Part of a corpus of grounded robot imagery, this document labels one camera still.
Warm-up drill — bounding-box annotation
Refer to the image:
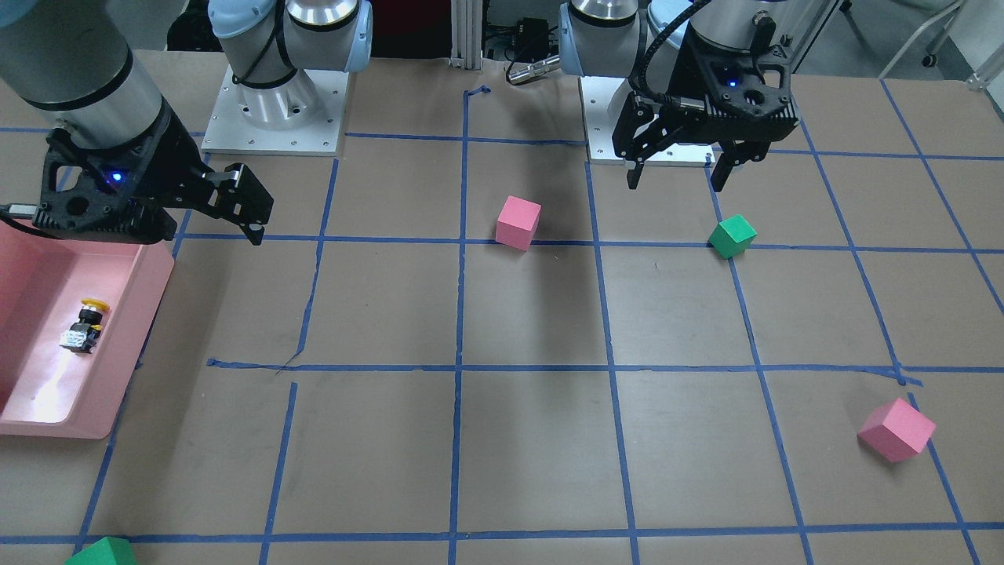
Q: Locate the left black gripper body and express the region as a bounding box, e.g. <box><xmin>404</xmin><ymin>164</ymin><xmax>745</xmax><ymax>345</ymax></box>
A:
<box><xmin>612</xmin><ymin>31</ymin><xmax>799</xmax><ymax>158</ymax></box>

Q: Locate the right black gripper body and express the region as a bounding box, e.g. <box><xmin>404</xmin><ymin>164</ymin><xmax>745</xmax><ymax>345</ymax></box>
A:
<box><xmin>31</xmin><ymin>101</ymin><xmax>236</xmax><ymax>244</ymax></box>

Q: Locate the yellow black push button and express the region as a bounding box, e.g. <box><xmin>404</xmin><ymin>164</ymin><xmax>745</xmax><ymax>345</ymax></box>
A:
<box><xmin>60</xmin><ymin>297</ymin><xmax>111</xmax><ymax>354</ymax></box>

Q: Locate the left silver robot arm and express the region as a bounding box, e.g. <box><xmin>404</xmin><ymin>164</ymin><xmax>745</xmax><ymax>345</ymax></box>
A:
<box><xmin>558</xmin><ymin>1</ymin><xmax>801</xmax><ymax>191</ymax></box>

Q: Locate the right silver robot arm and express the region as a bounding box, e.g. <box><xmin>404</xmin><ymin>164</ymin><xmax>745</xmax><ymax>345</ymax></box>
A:
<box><xmin>2</xmin><ymin>1</ymin><xmax>374</xmax><ymax>246</ymax></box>

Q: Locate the green cube near left arm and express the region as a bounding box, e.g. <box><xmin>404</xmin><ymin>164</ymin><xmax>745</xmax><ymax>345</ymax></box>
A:
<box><xmin>708</xmin><ymin>214</ymin><xmax>758</xmax><ymax>260</ymax></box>

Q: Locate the pink cube centre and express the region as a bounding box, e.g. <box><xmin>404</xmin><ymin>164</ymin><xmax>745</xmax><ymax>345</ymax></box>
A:
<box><xmin>494</xmin><ymin>195</ymin><xmax>542</xmax><ymax>253</ymax></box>

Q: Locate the pink cube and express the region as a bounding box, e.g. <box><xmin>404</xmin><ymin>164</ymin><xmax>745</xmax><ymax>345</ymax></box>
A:
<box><xmin>494</xmin><ymin>195</ymin><xmax>542</xmax><ymax>253</ymax></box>
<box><xmin>857</xmin><ymin>398</ymin><xmax>937</xmax><ymax>464</ymax></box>

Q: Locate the pink plastic bin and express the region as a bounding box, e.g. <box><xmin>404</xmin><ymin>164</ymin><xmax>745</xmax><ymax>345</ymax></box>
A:
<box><xmin>1</xmin><ymin>225</ymin><xmax>173</xmax><ymax>439</ymax></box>

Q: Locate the pink cube far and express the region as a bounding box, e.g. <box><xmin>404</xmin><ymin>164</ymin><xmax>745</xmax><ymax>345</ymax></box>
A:
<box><xmin>857</xmin><ymin>398</ymin><xmax>937</xmax><ymax>464</ymax></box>

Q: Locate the green cube near bin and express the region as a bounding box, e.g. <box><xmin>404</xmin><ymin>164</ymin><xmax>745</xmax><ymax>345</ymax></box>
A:
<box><xmin>65</xmin><ymin>537</ymin><xmax>139</xmax><ymax>565</ymax></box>

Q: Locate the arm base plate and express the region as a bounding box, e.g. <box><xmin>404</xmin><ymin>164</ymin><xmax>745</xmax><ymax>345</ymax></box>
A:
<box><xmin>579</xmin><ymin>75</ymin><xmax>715</xmax><ymax>167</ymax></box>
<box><xmin>201</xmin><ymin>69</ymin><xmax>352</xmax><ymax>157</ymax></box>

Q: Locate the aluminium frame post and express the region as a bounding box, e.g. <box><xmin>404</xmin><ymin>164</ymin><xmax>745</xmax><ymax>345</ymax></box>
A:
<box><xmin>449</xmin><ymin>0</ymin><xmax>485</xmax><ymax>72</ymax></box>

